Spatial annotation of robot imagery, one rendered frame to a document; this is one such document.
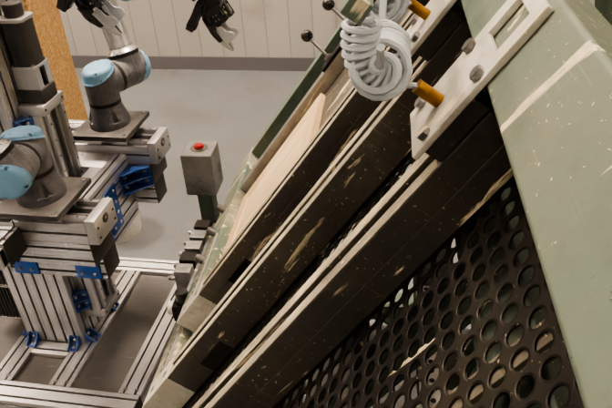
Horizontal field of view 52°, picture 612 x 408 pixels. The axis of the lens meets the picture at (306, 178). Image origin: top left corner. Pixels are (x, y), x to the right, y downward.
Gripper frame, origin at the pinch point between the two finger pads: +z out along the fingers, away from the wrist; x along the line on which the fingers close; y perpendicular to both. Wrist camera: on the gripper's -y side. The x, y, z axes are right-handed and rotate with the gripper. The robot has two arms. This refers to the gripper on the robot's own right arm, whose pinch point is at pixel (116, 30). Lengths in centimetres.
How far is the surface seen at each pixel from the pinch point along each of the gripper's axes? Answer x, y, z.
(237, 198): 2, -14, 71
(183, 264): -24, -25, 72
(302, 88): 43, 3, 63
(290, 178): -31, 50, 31
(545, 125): -71, 121, -13
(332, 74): 30, 28, 50
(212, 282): -46, 22, 48
